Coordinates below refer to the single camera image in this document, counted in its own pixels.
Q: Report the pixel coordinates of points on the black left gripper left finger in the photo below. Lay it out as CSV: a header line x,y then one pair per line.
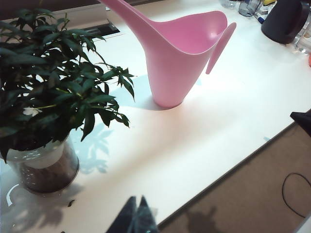
x,y
128,216

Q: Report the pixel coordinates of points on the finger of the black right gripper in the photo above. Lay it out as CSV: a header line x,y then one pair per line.
x,y
303,122

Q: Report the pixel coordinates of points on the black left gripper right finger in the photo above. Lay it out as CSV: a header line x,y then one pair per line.
x,y
145,218

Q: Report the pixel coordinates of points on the clear glass plant pot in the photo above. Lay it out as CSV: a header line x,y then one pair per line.
x,y
48,174

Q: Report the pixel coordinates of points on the pink plastic watering can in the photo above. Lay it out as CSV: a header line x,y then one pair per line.
x,y
175,55

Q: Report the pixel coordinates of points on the green leafy plant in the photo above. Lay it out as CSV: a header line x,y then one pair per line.
x,y
48,72

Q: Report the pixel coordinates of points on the small fallen dark leaf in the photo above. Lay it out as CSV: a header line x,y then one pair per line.
x,y
71,203

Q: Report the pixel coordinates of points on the clear drinking glass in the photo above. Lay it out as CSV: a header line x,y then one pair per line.
x,y
302,41

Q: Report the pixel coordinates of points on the black kettle jug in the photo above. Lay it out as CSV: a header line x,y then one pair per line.
x,y
283,21

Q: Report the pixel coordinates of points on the blue marker pen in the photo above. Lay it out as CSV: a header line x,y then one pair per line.
x,y
259,19

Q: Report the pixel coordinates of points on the clear plastic bottle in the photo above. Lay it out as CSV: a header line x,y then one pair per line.
x,y
228,3

